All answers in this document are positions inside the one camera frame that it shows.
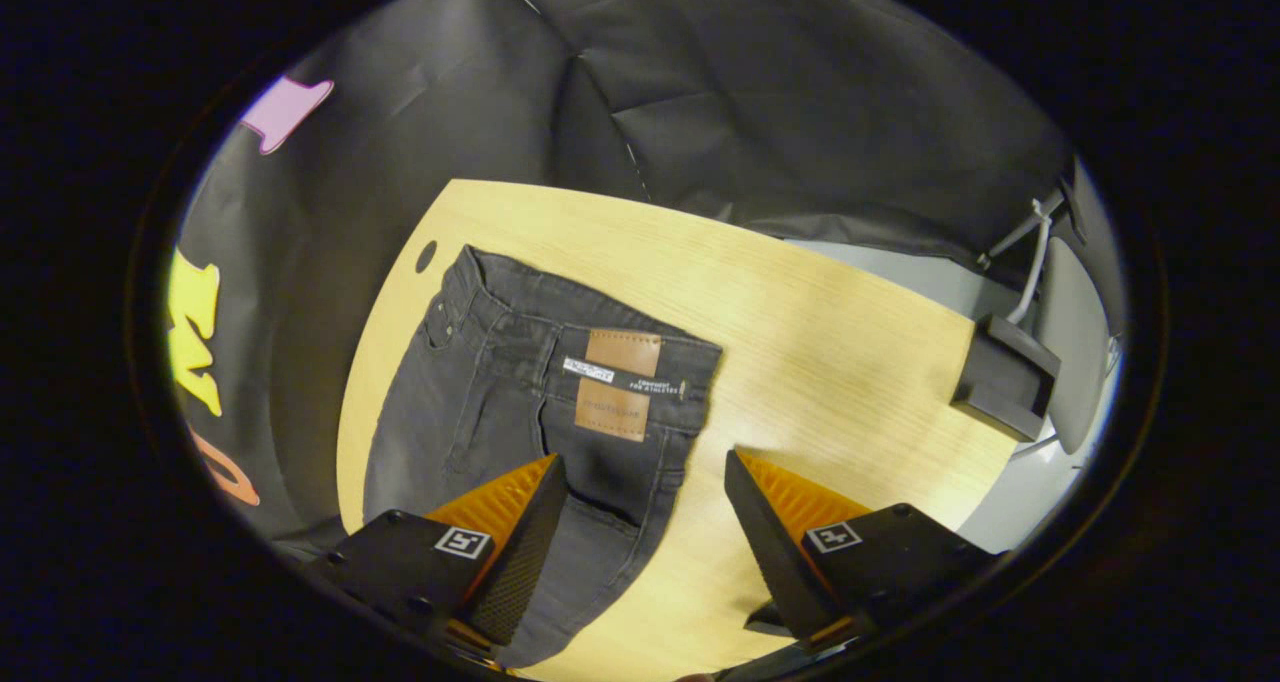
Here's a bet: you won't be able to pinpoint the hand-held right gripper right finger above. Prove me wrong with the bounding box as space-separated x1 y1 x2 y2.
725 448 1003 653

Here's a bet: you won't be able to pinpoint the white cable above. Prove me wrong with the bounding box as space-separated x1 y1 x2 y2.
1003 212 1053 325

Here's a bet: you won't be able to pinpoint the black jeans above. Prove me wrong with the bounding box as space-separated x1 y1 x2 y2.
362 245 724 670

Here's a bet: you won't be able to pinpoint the black backdrop cloth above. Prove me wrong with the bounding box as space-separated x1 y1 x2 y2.
165 0 1076 543

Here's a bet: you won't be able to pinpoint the black box device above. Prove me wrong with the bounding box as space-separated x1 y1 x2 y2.
950 314 1063 443

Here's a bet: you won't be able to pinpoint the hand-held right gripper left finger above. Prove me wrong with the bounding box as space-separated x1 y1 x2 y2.
305 452 571 663

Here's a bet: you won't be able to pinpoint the grey metal rod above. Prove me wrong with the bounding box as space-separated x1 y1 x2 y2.
978 190 1069 271

